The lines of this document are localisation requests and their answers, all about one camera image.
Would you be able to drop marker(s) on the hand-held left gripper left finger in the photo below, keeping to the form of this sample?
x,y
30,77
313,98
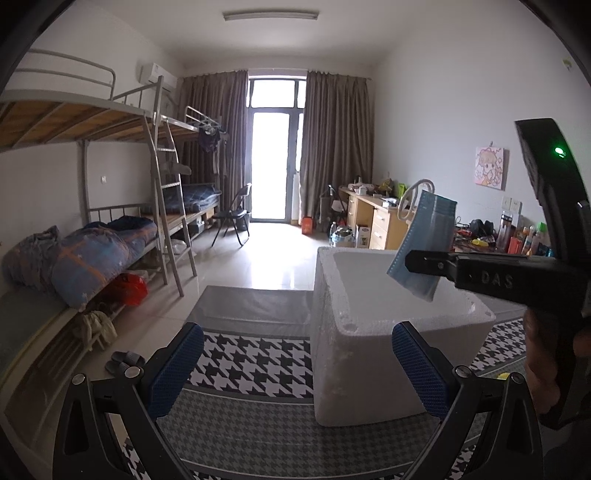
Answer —
x,y
178,369

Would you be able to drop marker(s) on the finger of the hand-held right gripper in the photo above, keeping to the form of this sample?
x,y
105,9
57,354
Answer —
x,y
429,263

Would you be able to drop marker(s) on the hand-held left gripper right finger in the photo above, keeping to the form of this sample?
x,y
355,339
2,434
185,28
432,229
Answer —
x,y
422,374

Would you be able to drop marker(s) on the blue face mask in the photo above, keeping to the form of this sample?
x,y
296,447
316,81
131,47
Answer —
x,y
429,230

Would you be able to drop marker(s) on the white foam box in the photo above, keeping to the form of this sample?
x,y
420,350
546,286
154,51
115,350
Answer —
x,y
360,369

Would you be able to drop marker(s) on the person's right hand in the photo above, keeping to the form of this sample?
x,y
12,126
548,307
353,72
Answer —
x,y
540,360

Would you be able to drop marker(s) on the green capped bottle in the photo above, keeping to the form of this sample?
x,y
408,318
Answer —
x,y
539,240

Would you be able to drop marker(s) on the desk with patterned top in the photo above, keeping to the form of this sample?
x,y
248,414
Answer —
x,y
466,247

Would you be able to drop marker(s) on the grey slipper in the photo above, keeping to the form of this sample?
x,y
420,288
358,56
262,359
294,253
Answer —
x,y
129,357
117,368

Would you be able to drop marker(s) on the small orange carton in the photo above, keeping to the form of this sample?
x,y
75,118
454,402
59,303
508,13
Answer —
x,y
518,245

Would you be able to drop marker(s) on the dark drinking bottle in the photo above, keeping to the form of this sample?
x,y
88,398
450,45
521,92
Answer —
x,y
505,230

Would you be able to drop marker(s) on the black headphones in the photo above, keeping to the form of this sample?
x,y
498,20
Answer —
x,y
482,228

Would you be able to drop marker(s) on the white carton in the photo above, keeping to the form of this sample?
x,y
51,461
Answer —
x,y
363,236

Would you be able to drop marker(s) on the light wooden desk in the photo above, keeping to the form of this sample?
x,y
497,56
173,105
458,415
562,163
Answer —
x,y
369,217

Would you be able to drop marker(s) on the green container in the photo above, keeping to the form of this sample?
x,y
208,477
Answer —
x,y
403,189

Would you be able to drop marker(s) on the houndstooth table cloth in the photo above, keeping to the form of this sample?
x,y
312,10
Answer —
x,y
258,360

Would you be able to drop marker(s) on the pale yellow cloth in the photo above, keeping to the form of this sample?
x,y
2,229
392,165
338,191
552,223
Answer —
x,y
99,325

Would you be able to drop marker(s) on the red plastic bag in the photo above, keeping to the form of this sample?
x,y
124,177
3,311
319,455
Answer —
x,y
131,288

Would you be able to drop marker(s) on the orange box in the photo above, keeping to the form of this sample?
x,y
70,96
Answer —
x,y
308,225

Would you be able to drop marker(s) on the blue plaid quilt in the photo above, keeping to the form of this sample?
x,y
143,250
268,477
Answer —
x,y
97,258

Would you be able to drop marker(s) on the brown curtain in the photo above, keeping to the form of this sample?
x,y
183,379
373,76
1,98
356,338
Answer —
x,y
217,138
334,138

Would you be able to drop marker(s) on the black waste bin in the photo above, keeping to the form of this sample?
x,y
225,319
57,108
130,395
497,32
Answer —
x,y
242,222

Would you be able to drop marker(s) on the black folding chair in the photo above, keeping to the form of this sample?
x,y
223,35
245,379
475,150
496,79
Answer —
x,y
233,214

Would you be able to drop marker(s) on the dark blue bedding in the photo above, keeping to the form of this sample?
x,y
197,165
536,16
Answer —
x,y
194,196

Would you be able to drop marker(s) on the grey crumpled blanket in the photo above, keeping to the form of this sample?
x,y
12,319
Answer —
x,y
32,258

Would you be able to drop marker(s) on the grey metal bed ladder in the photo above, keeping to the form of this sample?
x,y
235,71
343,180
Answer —
x,y
168,184

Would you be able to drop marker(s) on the glass balcony door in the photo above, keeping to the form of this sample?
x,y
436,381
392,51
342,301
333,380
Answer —
x,y
274,152

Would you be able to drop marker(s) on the dark hanging clothes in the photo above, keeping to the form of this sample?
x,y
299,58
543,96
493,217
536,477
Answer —
x,y
210,141

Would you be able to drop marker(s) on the grey metal bunk bed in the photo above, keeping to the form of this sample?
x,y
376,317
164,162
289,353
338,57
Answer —
x,y
194,127
55,115

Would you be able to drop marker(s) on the ceiling tube light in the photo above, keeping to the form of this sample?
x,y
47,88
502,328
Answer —
x,y
270,15

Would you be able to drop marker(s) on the white air conditioner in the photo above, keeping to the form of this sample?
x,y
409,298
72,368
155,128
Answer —
x,y
157,74

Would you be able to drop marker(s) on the white wall socket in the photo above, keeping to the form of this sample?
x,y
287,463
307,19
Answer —
x,y
511,206

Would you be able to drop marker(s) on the pink cartoon wall picture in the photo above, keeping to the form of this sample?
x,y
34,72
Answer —
x,y
491,168

